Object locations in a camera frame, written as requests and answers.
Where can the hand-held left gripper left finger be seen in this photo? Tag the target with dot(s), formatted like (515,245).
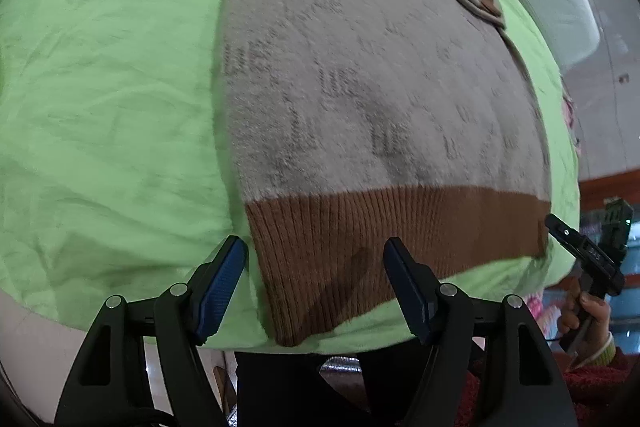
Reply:
(222,287)

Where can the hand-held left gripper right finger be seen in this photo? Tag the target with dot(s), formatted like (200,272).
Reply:
(407,292)

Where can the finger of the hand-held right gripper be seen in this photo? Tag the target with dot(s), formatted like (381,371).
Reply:
(575,239)

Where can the beige knitted sweater brown hem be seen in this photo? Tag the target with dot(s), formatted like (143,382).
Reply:
(360,107)

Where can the person's right forearm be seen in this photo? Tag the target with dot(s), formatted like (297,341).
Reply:
(605,372)

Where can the person's right hand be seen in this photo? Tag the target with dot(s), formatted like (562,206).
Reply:
(597,314)

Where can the wooden cabinet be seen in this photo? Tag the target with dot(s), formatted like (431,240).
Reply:
(610,189)

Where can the pink cloth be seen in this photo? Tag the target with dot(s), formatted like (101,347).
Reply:
(570,117)

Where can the bed mattress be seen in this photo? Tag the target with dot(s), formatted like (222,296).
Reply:
(35,347)

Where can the green bed sheet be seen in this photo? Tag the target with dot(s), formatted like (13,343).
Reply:
(110,107)

